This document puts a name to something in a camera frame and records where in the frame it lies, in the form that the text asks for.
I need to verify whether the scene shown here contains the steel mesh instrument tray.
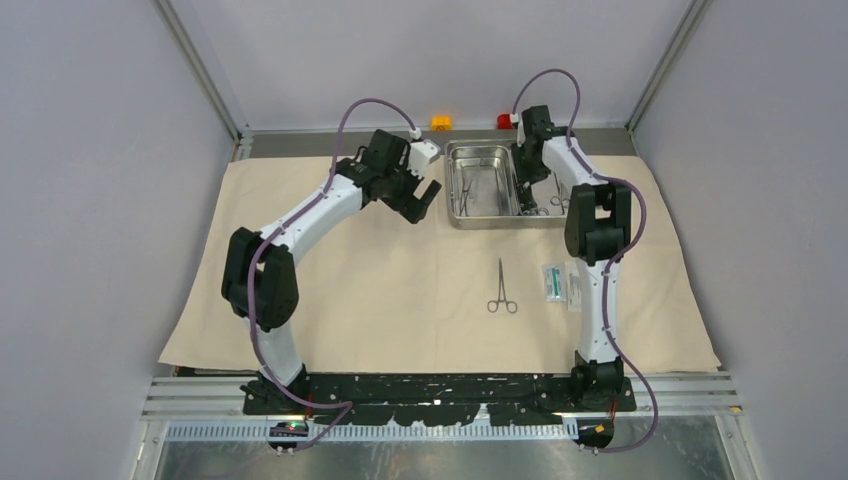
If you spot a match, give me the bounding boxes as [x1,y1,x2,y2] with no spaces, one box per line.
[444,140,566,230]

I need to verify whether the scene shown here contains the green white sterile packet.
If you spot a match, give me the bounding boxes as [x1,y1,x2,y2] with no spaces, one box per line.
[542,264,567,302]

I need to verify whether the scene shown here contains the cream cloth wrap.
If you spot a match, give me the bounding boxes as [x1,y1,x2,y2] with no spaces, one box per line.
[160,156,720,374]

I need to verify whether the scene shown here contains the steel hemostat clamp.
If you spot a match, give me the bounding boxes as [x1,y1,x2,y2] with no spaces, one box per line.
[486,258,518,314]

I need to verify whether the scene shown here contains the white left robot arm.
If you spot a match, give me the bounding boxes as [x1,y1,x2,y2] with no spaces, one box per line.
[221,129,441,414]

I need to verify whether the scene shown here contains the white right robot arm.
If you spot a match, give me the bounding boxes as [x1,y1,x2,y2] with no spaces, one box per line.
[508,105,632,411]

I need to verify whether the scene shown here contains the steel scissors pile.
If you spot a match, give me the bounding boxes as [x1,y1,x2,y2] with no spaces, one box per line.
[516,175,569,216]

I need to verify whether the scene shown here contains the red block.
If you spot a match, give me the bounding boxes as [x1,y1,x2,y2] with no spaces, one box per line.
[496,113,518,130]

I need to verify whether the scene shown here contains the steel forceps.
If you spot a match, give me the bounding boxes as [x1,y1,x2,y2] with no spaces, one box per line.
[458,167,479,217]

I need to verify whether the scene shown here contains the yellow block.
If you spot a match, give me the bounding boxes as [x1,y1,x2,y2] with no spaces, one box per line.
[430,115,453,131]

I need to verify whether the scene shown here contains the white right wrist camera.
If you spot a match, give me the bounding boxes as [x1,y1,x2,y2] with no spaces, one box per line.
[509,112,526,147]

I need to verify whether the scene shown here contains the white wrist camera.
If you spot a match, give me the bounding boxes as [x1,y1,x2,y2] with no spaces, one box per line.
[509,112,526,147]
[407,128,441,179]

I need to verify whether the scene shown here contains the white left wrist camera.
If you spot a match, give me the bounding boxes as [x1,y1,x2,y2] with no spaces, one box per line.
[407,128,441,179]

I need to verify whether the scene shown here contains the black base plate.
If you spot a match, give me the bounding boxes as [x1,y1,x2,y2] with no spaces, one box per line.
[240,373,636,427]

